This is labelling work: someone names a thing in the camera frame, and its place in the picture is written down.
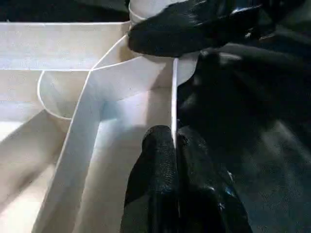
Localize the white plastic table top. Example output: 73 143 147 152
0 20 201 233

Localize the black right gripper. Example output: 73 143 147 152
228 0 311 54

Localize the white plastic table leg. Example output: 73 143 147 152
128 0 188 24

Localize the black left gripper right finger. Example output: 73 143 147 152
176 125 253 233

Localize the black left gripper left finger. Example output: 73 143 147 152
120 125 179 233

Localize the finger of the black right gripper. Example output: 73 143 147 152
127 0 265 58

